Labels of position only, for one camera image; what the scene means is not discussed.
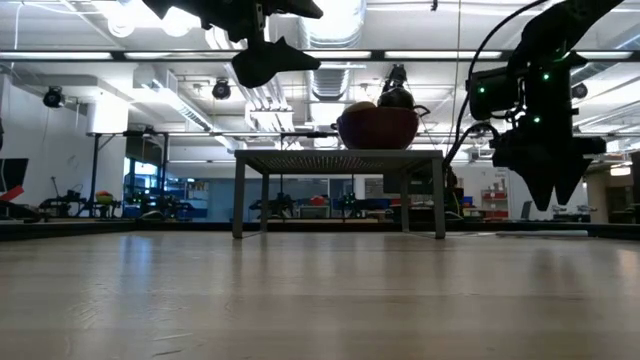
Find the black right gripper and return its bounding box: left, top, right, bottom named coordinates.
left=489, top=62, right=607, bottom=212

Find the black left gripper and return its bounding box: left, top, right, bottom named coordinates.
left=142, top=0, right=325, bottom=90

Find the long orange toy mango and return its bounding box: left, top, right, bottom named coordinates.
left=342, top=100, right=378, bottom=115

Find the dark round toy watermelon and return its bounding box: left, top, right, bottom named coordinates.
left=376, top=87, right=417, bottom=111

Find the purple colander bowl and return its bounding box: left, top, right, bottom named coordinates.
left=330, top=103, right=432, bottom=151

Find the red storage shelf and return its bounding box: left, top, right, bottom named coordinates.
left=480, top=188, right=510, bottom=220

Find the grey perforated metal shelf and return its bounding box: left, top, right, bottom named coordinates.
left=233, top=148, right=448, bottom=240

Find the black overhead crossbar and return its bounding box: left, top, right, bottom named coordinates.
left=0, top=48, right=640, bottom=64

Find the dark background machine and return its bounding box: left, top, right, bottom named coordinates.
left=38, top=175, right=92, bottom=219

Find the red bar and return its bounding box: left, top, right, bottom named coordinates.
left=0, top=184, right=26, bottom=203

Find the silver ventilation duct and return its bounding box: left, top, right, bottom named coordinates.
left=297, top=0, right=370, bottom=103

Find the black metal table frame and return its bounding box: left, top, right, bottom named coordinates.
left=0, top=218, right=640, bottom=242

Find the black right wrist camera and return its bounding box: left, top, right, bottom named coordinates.
left=467, top=67, right=525, bottom=122

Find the thin hanging rope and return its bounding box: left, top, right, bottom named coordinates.
left=443, top=0, right=462, bottom=162

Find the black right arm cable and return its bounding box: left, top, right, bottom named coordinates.
left=442, top=0, right=551, bottom=169

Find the black wall monitor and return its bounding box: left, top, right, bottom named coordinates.
left=0, top=158, right=30, bottom=194

